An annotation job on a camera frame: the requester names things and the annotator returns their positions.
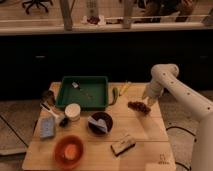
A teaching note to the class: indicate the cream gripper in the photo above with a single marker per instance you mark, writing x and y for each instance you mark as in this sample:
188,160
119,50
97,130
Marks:
150,101

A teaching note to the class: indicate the wooden post left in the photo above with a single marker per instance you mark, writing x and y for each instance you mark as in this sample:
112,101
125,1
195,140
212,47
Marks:
66,14

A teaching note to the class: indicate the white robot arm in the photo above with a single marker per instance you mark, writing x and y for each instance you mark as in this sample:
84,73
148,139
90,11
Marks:
164,76

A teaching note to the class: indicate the orange bowl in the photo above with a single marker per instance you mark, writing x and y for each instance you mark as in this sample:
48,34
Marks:
58,154

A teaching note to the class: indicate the dark red grape bunch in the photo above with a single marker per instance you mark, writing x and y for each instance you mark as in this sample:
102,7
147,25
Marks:
139,106

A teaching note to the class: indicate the green plastic tray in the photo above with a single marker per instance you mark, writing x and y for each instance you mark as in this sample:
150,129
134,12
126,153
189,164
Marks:
90,92

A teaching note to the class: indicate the wooden post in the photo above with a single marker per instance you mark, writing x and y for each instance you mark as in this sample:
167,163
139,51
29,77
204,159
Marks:
66,14
127,16

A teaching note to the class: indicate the small utensil in tray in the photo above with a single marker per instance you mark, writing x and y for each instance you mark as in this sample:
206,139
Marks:
77,86

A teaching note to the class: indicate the wooden post right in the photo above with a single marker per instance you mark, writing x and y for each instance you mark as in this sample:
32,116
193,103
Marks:
127,16

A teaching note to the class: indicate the small black object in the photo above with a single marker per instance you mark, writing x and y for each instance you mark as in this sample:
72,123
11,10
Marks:
64,122

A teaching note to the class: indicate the blue sponge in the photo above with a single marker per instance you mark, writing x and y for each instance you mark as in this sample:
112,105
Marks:
47,128

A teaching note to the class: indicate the black beige eraser block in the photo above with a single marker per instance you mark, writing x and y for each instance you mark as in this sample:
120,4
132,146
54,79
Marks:
123,145

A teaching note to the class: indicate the blue grey cloth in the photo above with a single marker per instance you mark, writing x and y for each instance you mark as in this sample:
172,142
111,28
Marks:
97,126

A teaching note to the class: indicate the dark brown brush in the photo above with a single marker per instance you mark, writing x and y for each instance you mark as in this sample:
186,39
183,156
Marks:
48,96

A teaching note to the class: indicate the seated person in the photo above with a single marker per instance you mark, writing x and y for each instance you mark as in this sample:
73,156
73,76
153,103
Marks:
155,9

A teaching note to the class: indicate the orange round object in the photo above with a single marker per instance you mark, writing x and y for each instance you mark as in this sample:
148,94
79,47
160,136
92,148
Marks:
70,152

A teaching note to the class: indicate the dark bowl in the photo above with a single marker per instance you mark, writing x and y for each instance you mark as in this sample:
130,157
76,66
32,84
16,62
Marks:
106,117

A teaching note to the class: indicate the yellow pen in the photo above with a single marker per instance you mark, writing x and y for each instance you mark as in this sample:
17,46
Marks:
124,88

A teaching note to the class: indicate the dark item on ledge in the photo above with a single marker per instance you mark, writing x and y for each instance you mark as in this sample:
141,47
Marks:
93,20

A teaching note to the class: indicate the white round container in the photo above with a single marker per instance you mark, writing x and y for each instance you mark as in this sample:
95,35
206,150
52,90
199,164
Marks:
72,111

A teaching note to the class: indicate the green pod vegetable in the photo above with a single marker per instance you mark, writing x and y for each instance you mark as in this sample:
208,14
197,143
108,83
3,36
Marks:
115,96

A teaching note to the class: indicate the black office chair base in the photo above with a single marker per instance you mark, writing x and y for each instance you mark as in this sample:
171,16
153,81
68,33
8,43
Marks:
38,3

